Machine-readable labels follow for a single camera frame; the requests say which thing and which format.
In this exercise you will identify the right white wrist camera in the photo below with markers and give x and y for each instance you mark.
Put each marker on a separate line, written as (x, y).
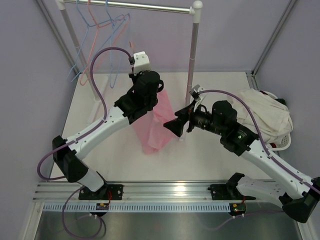
(195, 94)

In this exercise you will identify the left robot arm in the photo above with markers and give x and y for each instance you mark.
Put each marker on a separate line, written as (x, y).
(69, 153)

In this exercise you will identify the white slotted cable duct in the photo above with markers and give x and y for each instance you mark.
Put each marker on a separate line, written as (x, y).
(122, 207)

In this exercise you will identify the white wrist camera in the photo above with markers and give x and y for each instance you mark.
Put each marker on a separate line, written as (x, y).
(139, 62)
(195, 94)

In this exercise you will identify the cream white t shirt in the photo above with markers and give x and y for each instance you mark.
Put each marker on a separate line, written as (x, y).
(272, 117)

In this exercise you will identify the green and white t shirt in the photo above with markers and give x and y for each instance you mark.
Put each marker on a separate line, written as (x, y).
(282, 101)

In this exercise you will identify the left aluminium frame post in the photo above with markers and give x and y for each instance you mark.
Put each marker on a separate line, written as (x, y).
(56, 34)

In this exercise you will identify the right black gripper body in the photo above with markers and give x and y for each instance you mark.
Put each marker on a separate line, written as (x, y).
(196, 118)

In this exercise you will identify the pink t shirt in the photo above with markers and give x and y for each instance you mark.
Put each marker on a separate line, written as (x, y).
(150, 129)

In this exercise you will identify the white plastic basket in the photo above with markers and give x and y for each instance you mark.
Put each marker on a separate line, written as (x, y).
(282, 144)

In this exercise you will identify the light blue hanger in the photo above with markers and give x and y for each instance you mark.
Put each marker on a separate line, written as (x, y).
(119, 37)
(90, 24)

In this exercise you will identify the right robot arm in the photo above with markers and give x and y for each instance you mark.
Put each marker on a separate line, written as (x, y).
(295, 192)

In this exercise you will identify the pink hanger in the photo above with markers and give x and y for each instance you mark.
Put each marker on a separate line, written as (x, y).
(103, 35)
(132, 46)

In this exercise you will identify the aluminium frame post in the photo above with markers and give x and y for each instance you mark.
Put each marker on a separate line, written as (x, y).
(251, 75)
(56, 34)

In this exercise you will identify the aluminium mounting rail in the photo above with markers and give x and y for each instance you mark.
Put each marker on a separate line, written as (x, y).
(160, 192)

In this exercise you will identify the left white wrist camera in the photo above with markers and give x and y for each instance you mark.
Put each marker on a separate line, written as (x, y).
(139, 62)

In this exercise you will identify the silver white clothes rack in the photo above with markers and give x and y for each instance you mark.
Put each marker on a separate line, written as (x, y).
(195, 11)

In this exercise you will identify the right aluminium frame post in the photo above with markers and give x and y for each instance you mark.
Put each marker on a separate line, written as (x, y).
(251, 75)

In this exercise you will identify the dark red t shirt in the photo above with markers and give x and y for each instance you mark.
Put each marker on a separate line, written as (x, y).
(271, 95)

